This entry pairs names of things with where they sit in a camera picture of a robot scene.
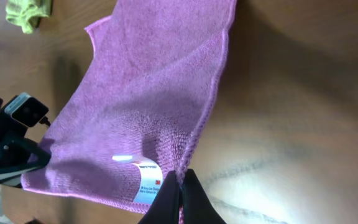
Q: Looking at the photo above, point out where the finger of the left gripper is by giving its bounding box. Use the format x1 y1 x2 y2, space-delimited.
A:
0 132 51 187

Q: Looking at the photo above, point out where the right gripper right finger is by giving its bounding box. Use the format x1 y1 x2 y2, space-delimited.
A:
181 169 226 224

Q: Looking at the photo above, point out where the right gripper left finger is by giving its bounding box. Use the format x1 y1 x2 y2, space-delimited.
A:
139 171 180 224

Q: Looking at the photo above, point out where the purple cloth with label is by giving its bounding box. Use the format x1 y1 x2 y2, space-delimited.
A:
21 0 236 215

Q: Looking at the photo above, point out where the folded green cloth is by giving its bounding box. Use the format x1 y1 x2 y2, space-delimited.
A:
6 0 52 34

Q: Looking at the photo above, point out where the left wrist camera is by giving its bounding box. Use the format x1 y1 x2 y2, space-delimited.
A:
3 92 49 128

